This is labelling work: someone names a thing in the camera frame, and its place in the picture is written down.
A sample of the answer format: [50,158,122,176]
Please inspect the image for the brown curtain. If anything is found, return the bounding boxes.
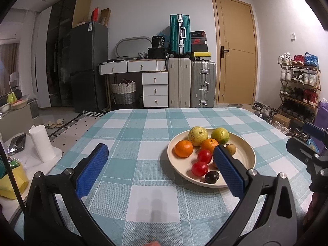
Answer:
[0,42,19,95]

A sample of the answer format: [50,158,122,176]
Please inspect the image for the black phone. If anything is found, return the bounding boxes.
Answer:
[8,133,27,153]

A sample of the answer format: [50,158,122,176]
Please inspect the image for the brown cardboard box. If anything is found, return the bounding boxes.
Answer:
[100,8,111,27]

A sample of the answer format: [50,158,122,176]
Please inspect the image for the white drawer desk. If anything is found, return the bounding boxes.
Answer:
[99,58,170,108]

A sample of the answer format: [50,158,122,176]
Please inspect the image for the woven laundry basket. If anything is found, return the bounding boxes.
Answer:
[111,79,137,105]

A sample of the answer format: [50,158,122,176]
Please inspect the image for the dark plum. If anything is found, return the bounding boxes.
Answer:
[205,171,220,184]

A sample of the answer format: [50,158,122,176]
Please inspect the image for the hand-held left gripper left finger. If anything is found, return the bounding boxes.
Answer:
[24,143,113,246]

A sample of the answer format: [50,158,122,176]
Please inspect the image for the rows of racked sneakers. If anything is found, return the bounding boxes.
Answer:
[278,52,321,123]

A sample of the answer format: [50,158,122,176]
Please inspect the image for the dark grey refrigerator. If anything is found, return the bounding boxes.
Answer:
[70,21,109,113]

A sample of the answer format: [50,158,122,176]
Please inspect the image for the yellow green guava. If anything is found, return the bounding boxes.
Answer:
[211,128,229,145]
[188,126,208,146]

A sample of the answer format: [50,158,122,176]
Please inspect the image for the small cardboard carton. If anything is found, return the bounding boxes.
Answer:
[272,113,291,129]

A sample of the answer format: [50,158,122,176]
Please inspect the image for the silver suitcase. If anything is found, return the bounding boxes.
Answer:
[190,61,217,108]

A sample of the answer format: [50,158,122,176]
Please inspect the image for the tan wooden door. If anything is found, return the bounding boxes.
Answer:
[211,0,258,105]

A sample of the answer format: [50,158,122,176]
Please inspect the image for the white paper towel roll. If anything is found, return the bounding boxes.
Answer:
[29,124,54,162]

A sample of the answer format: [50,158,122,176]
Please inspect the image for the wooden shoe rack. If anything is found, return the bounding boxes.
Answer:
[278,63,321,125]

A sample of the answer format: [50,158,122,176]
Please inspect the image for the beige suitcase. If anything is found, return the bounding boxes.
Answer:
[168,58,191,108]

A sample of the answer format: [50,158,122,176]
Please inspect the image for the pile of loose shoes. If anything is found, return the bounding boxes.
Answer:
[252,101,290,134]

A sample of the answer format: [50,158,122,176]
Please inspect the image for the red tomato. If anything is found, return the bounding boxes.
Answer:
[197,149,213,164]
[191,161,209,177]

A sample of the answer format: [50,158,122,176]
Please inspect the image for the oval grey mirror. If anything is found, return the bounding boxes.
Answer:
[115,36,153,58]

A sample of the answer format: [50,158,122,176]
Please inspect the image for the purple bag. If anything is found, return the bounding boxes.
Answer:
[315,98,328,154]

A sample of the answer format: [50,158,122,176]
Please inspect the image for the person's right forearm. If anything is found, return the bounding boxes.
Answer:
[303,191,328,233]

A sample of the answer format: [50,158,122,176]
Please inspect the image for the cream round plate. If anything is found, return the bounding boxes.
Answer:
[167,128,257,188]

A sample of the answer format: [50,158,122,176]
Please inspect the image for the teal checked tablecloth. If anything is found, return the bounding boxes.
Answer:
[14,108,315,246]

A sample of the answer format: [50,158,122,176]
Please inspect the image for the white office chair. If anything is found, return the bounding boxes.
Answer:
[10,72,19,93]

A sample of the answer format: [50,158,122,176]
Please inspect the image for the tall cardboard sheet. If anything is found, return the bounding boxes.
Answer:
[72,0,92,28]

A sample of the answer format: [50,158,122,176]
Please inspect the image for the black storage box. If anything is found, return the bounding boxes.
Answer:
[148,47,168,59]

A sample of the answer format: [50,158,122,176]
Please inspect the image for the dark glass wardrobe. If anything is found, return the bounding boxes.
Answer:
[46,0,79,108]

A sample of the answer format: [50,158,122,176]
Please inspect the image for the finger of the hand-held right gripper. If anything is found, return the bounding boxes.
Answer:
[304,122,328,140]
[286,137,321,165]

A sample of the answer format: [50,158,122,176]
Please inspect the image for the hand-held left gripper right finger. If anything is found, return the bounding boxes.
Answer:
[207,145,298,246]

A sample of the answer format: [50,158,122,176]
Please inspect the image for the white wardrobe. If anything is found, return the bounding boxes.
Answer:
[33,5,53,108]

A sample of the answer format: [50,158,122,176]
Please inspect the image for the orange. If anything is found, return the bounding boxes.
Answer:
[174,140,194,158]
[200,138,219,154]

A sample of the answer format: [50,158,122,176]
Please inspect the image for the yellow shoe box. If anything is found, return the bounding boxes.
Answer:
[193,52,212,62]

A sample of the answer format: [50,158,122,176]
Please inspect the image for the teal suitcase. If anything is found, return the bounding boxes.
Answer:
[170,15,192,58]

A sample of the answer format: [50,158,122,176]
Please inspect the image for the white side table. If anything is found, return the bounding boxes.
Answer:
[0,131,63,223]

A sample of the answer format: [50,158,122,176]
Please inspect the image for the patterned rug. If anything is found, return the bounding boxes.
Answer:
[49,110,108,144]

